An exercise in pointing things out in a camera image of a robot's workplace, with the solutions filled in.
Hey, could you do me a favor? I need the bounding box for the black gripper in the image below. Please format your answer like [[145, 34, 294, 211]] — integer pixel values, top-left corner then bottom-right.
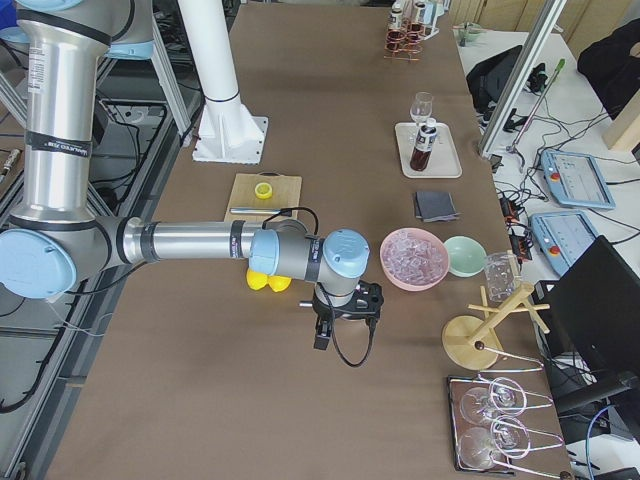
[[312, 280, 384, 320]]

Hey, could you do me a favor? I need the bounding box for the tea bottle white cap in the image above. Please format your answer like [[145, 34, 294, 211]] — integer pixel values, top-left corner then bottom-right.
[[411, 1, 426, 26], [410, 118, 437, 171], [388, 1, 404, 31]]

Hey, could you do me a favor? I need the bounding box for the copper wire bottle basket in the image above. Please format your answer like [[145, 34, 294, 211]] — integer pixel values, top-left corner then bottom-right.
[[384, 1, 444, 61]]

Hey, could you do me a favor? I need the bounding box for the pink bowl of ice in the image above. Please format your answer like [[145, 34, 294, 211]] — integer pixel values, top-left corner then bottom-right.
[[379, 228, 450, 292]]

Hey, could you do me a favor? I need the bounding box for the green bowl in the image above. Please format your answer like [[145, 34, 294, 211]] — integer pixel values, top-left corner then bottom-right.
[[444, 236, 486, 278]]

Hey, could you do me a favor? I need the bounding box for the grey folded cloth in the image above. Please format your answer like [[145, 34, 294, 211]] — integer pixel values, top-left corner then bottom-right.
[[414, 191, 459, 222]]

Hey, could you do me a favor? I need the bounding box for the wooden mug tree stand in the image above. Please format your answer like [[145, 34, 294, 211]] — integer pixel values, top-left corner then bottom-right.
[[442, 280, 550, 371]]

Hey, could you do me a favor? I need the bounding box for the steel muddler black tip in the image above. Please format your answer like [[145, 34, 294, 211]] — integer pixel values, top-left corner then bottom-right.
[[228, 207, 280, 216]]

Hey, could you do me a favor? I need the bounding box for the bamboo cutting board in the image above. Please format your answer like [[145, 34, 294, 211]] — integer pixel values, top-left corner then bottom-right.
[[224, 173, 302, 222]]

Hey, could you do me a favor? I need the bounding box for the half lemon slice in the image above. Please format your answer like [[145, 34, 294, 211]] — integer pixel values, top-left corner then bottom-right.
[[254, 182, 273, 200]]

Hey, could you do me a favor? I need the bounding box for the upside-down wine glass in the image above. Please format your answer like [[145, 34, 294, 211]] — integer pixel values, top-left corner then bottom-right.
[[459, 375, 555, 421], [456, 415, 566, 472]]

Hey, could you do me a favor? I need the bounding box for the cream rabbit tray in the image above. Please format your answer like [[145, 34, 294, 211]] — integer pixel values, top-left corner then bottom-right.
[[394, 122, 462, 179]]

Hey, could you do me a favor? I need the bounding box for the clear wine glass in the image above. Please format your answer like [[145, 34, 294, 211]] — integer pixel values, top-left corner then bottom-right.
[[409, 92, 433, 142]]

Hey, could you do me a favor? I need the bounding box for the teach pendant tablet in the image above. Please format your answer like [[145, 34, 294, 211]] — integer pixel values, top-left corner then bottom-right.
[[529, 210, 598, 276], [540, 149, 616, 210]]

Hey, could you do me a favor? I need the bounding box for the black monitor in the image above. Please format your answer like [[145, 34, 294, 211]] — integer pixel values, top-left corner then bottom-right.
[[543, 236, 639, 423]]

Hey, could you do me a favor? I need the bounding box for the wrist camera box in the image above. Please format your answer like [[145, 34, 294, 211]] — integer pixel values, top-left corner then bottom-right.
[[313, 315, 334, 350]]

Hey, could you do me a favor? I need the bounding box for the black frame box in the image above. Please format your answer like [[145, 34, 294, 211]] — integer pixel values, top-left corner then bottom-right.
[[446, 376, 515, 478]]

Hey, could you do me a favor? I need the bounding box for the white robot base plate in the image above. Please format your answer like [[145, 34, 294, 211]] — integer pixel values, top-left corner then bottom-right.
[[179, 0, 268, 165]]

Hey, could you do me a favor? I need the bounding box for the aluminium frame post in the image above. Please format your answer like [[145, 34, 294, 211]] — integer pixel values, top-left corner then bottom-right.
[[478, 0, 566, 159]]

